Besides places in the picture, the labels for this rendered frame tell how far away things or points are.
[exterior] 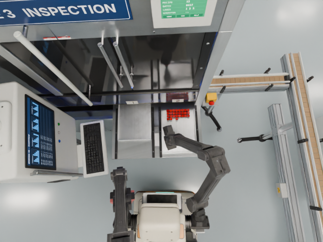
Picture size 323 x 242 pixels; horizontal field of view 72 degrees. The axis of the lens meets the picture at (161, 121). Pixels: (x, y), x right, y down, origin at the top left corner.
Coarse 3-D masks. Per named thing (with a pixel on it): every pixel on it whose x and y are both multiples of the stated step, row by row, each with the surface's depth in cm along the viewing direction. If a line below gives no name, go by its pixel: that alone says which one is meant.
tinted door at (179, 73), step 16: (128, 48) 100; (144, 48) 100; (160, 48) 101; (176, 48) 101; (192, 48) 101; (128, 64) 113; (144, 64) 114; (160, 64) 114; (176, 64) 115; (192, 64) 115; (144, 80) 132; (160, 80) 133; (176, 80) 133; (192, 80) 134
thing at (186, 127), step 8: (192, 112) 176; (184, 120) 175; (192, 120) 174; (176, 128) 173; (184, 128) 173; (192, 128) 173; (192, 136) 171; (168, 152) 166; (176, 152) 165; (184, 152) 165; (192, 152) 165
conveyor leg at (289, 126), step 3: (288, 123) 187; (291, 123) 182; (282, 126) 198; (285, 126) 192; (288, 126) 187; (291, 126) 184; (279, 129) 202; (282, 129) 198; (285, 129) 194; (288, 129) 191; (270, 132) 222; (264, 135) 234; (267, 135) 227; (270, 135) 222; (261, 138) 242; (264, 138) 236; (267, 138) 234
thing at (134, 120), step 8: (128, 104) 180; (136, 104) 180; (144, 104) 179; (120, 112) 178; (128, 112) 178; (136, 112) 178; (144, 112) 178; (120, 120) 177; (128, 120) 177; (136, 120) 176; (144, 120) 176; (120, 128) 175; (128, 128) 175; (136, 128) 175; (144, 128) 174; (120, 136) 173; (128, 136) 173; (136, 136) 173; (144, 136) 173
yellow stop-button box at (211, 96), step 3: (213, 90) 164; (207, 93) 164; (210, 93) 164; (213, 93) 164; (207, 96) 163; (210, 96) 163; (213, 96) 163; (216, 96) 163; (207, 99) 163; (210, 99) 163; (213, 99) 163; (216, 99) 163; (207, 102) 169
